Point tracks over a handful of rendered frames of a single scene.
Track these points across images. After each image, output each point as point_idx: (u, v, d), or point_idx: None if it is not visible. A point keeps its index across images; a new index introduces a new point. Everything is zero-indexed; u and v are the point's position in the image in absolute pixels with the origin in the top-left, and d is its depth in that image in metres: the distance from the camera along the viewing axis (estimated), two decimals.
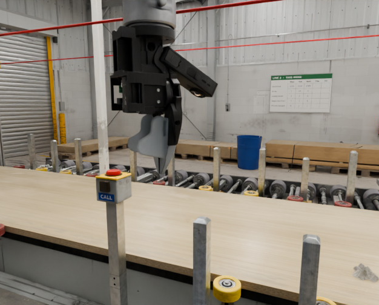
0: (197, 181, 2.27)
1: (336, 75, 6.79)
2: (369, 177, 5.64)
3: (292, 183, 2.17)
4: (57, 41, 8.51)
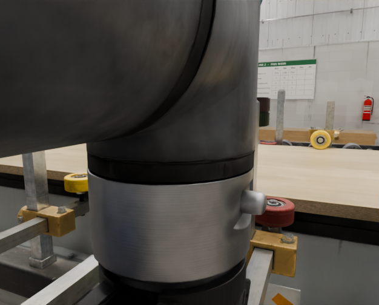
0: None
1: (320, 61, 6.73)
2: None
3: None
4: None
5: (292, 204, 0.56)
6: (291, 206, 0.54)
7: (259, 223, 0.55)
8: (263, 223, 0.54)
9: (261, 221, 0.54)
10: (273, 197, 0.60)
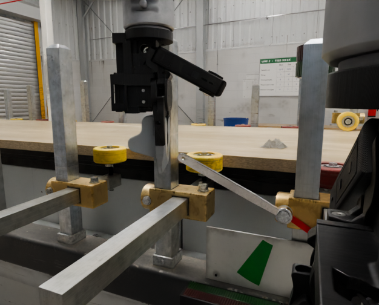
0: None
1: None
2: None
3: None
4: None
5: None
6: None
7: (319, 187, 0.50)
8: (326, 186, 0.49)
9: (322, 184, 0.50)
10: (329, 161, 0.55)
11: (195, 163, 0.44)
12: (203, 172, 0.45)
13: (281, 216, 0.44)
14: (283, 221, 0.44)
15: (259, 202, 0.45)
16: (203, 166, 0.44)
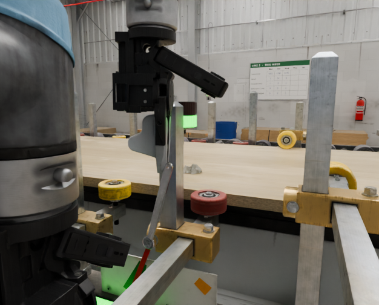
0: None
1: None
2: None
3: None
4: None
5: (224, 196, 0.63)
6: (222, 197, 0.62)
7: (194, 212, 0.62)
8: (198, 212, 0.62)
9: (195, 210, 0.62)
10: (211, 190, 0.67)
11: (167, 180, 0.47)
12: (161, 185, 0.48)
13: (147, 242, 0.55)
14: (144, 243, 0.55)
15: (152, 227, 0.53)
16: (166, 186, 0.47)
